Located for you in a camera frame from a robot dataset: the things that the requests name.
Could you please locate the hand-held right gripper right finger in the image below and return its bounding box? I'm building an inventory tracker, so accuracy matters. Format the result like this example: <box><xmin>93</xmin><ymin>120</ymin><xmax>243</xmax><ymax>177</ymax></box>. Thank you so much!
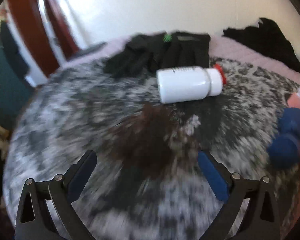
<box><xmin>197</xmin><ymin>151</ymin><xmax>282</xmax><ymax>240</ymax></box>

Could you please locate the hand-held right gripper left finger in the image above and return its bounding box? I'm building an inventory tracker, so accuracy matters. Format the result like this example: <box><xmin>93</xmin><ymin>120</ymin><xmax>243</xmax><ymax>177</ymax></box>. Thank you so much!
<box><xmin>14</xmin><ymin>149</ymin><xmax>98</xmax><ymax>240</ymax></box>

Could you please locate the dark brown furry hair piece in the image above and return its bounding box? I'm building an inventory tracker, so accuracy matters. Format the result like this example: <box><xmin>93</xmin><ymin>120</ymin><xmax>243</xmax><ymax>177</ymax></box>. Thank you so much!
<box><xmin>107</xmin><ymin>102</ymin><xmax>184</xmax><ymax>179</ymax></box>

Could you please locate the pink cardboard shoe box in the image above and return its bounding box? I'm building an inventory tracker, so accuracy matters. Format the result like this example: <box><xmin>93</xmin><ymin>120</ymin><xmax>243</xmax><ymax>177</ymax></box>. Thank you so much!
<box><xmin>287</xmin><ymin>71</ymin><xmax>300</xmax><ymax>114</ymax></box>

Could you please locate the blue dumbbell toy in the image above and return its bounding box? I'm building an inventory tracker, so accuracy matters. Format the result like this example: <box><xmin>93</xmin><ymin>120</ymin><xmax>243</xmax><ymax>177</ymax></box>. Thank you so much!
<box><xmin>267</xmin><ymin>107</ymin><xmax>300</xmax><ymax>169</ymax></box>

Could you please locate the white pill bottle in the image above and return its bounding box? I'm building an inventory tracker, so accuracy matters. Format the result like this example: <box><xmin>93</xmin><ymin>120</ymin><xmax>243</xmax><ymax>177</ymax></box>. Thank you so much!
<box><xmin>156</xmin><ymin>66</ymin><xmax>223</xmax><ymax>104</ymax></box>

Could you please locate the red bottle cap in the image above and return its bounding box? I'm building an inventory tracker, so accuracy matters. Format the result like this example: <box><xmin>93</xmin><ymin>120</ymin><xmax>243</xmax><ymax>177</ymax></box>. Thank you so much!
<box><xmin>213</xmin><ymin>64</ymin><xmax>227</xmax><ymax>84</ymax></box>

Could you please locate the pink bed sheet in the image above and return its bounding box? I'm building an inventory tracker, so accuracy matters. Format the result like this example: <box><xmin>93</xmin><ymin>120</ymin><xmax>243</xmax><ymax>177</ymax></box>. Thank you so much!
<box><xmin>65</xmin><ymin>34</ymin><xmax>300</xmax><ymax>80</ymax></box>

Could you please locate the black garment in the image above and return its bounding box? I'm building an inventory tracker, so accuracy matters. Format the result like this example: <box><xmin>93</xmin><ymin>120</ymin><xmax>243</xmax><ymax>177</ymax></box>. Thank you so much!
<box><xmin>222</xmin><ymin>17</ymin><xmax>300</xmax><ymax>77</ymax></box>

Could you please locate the brown wooden door frame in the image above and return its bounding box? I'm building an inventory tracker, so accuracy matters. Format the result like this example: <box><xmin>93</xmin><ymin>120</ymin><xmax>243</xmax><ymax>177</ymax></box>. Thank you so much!
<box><xmin>6</xmin><ymin>0</ymin><xmax>79</xmax><ymax>78</ymax></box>

